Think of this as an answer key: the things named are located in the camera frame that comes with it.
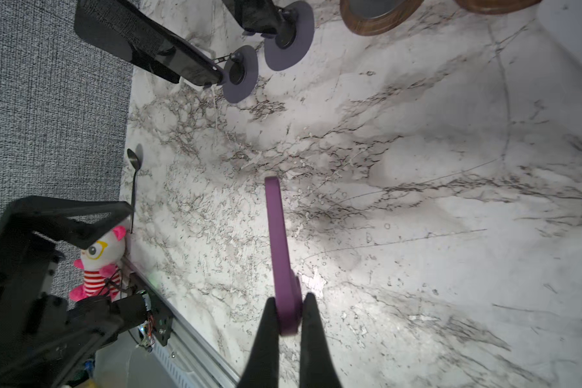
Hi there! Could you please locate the aluminium front rail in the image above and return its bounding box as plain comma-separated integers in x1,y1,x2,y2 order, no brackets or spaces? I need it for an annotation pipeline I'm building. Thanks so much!
122,259,239,387

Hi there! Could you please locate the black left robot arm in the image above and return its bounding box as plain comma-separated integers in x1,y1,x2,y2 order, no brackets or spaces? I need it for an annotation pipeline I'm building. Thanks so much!
0,196,148,387

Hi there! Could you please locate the black phone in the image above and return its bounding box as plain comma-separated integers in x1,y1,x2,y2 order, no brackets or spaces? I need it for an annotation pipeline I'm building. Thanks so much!
222,0,283,35
74,0,224,87

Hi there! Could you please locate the black spoon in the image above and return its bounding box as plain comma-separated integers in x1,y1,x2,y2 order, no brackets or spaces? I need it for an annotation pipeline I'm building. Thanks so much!
126,149,142,233

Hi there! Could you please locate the purple round stand left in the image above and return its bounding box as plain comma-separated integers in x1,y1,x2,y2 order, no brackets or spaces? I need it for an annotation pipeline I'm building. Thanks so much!
214,45,259,103

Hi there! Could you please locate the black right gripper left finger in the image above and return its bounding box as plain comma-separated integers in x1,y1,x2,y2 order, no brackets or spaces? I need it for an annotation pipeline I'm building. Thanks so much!
236,297,280,388

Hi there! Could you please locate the phone with purple case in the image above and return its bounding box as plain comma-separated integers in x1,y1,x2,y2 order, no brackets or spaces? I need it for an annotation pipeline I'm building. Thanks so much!
264,177,302,336

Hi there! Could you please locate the pink white plush toy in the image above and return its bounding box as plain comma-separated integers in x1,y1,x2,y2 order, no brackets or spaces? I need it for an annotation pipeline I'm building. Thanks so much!
69,225,127,302

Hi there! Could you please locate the wooden round stand right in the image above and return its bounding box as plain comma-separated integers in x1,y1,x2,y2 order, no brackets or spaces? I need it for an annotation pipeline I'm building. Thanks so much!
455,0,541,15

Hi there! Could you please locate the wooden round stand left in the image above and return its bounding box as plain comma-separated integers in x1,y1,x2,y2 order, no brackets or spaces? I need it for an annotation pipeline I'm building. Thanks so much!
339,0,424,37

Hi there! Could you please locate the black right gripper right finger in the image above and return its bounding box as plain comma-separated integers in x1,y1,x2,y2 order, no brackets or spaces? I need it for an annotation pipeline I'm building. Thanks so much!
299,293,342,388

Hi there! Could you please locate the wooden round stand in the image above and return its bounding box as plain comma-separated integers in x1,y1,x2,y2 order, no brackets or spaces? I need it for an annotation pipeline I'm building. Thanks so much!
455,0,541,15
339,0,424,37

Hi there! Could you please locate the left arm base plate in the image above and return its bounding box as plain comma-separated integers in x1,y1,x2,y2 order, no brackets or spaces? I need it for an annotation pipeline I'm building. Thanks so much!
129,273,175,349

